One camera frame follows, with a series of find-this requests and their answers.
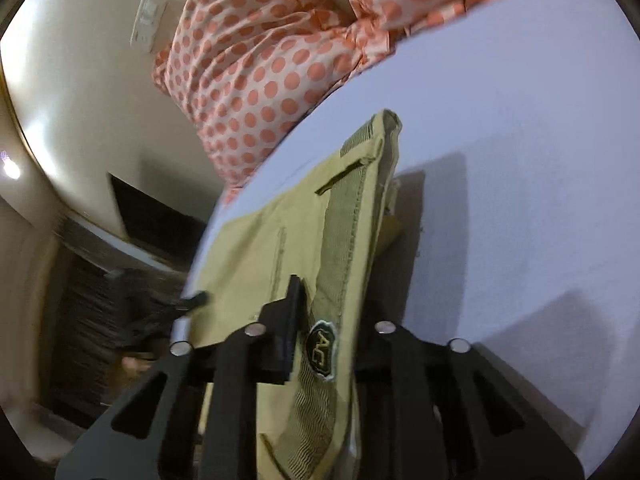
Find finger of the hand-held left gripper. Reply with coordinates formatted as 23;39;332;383
176;291;211;313

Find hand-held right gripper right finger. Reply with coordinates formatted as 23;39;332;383
355;320;587;480

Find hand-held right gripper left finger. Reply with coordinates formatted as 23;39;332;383
55;274;307;480

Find khaki pants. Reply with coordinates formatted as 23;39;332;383
186;109;404;480

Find dark wooden cabinet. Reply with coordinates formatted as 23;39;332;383
108;172;213;267

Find orange polka dot pillow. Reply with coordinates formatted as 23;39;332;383
152;0;588;207

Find white bed sheet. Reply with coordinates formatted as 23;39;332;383
170;0;640;476

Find white wall switch plate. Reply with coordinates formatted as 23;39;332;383
129;0;167;54

